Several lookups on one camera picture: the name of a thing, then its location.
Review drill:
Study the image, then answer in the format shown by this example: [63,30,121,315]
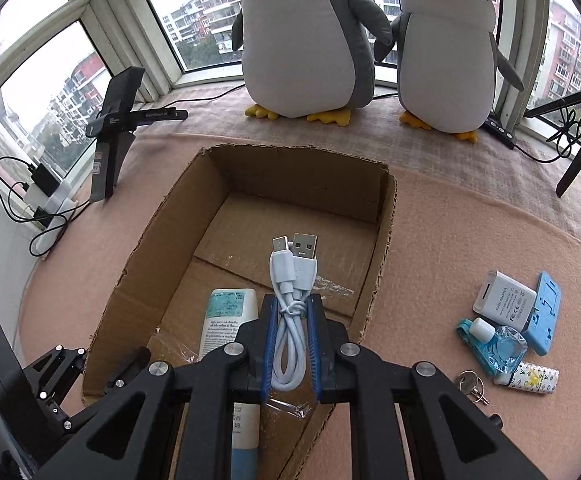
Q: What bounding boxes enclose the patterned white tube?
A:
[493,361,560,397]

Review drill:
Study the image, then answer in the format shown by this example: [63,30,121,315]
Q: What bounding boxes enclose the black inline cable controller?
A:
[484,116,519,151]

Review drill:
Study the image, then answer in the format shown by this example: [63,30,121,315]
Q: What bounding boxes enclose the white lotion bottle blue cap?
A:
[198,287,261,480]

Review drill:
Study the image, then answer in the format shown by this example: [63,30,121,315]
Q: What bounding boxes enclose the tangled black cable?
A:
[513,87,581,163]

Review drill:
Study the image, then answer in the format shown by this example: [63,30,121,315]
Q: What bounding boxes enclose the black tripod stand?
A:
[523,67,581,198]

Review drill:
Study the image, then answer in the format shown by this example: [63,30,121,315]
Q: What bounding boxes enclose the white charger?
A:
[23,187,47,212]

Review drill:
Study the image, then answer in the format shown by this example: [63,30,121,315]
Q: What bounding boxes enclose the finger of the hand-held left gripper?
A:
[63,346,152,437]
[23,345,88,433]

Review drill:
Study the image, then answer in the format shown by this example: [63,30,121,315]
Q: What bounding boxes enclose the blue phone holder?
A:
[523,271,562,357]

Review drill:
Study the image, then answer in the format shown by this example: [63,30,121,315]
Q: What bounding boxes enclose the long black cable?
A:
[130,81,248,111]

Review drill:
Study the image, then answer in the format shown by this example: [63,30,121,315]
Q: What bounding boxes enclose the brown cardboard box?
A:
[81,144,398,480]

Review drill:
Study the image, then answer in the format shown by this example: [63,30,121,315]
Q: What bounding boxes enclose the black charger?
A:
[28,162,60,194]

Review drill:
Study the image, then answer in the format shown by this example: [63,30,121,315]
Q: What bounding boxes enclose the pink blanket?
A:
[18,125,581,480]

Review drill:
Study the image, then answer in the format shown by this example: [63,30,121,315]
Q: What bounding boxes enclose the white window frame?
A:
[0,0,581,221]

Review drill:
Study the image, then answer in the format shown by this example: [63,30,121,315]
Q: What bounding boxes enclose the beige woven cloth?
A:
[133,80,581,246]

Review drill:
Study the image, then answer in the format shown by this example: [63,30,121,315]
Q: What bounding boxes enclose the small blue bottle white cap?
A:
[471,317,528,388]

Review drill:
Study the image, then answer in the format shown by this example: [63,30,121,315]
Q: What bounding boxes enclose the white usb connector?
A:
[267,232,319,393]

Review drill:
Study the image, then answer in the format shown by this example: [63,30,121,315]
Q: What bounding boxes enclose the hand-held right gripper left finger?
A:
[35,294,278,480]

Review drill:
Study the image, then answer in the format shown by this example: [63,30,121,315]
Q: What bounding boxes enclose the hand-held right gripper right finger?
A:
[306,294,546,480]

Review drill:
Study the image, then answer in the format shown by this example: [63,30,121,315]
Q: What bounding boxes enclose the black device on stand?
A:
[85,66,190,204]

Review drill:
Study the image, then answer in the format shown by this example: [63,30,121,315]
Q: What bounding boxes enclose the large plush penguin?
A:
[231,0,396,128]

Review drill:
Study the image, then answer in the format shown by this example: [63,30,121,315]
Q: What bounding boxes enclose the black power cables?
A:
[0,156,70,259]

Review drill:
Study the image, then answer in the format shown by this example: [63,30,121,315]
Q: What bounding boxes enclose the small plush penguin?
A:
[373,0,525,143]

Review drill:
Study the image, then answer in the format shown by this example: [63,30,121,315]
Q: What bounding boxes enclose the white power strip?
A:
[30,180,80,259]

